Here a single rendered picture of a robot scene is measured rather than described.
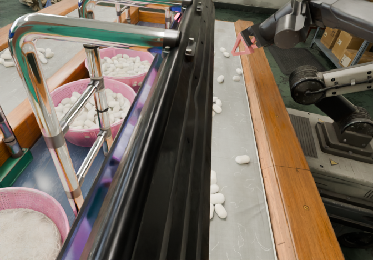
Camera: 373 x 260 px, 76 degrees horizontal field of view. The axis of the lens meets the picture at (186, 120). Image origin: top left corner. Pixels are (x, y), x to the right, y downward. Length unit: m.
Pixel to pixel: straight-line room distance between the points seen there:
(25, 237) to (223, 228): 0.37
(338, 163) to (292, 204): 0.67
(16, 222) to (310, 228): 0.56
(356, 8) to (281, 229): 0.46
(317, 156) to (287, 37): 0.67
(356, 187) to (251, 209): 0.75
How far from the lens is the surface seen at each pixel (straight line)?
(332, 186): 1.22
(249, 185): 0.60
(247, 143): 0.69
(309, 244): 0.54
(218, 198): 0.53
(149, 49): 0.23
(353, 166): 1.25
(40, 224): 0.57
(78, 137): 0.70
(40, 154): 0.77
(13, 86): 0.96
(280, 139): 0.71
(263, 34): 0.73
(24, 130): 0.76
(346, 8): 0.63
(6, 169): 0.71
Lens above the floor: 1.20
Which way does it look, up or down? 39 degrees down
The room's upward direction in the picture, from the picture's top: 7 degrees clockwise
